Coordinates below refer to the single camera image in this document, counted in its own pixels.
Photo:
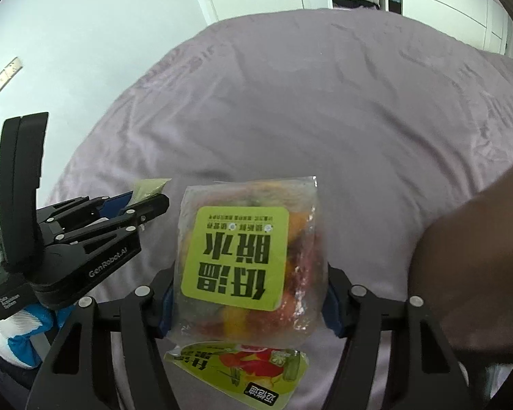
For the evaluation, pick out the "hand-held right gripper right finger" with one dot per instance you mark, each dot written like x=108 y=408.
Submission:
x=330 y=311

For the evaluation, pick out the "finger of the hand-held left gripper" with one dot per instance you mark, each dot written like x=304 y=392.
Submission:
x=149 y=209
x=115 y=205

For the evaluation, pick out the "person's bare leg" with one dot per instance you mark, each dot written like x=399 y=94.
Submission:
x=474 y=264

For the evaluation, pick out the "clear dried fruit packet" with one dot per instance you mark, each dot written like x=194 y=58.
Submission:
x=239 y=256

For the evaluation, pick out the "white wall switch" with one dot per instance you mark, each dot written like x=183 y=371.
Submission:
x=7 y=74

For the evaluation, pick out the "green printed snack packet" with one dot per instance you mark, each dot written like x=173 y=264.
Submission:
x=248 y=371

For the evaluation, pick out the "purple bed blanket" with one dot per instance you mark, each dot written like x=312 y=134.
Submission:
x=303 y=115

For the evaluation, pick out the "small pale green packet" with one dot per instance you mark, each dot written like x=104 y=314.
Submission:
x=151 y=188

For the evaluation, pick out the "white wardrobe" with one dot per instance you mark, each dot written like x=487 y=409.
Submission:
x=444 y=0

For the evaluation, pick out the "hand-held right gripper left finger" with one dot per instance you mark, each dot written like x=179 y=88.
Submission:
x=167 y=311

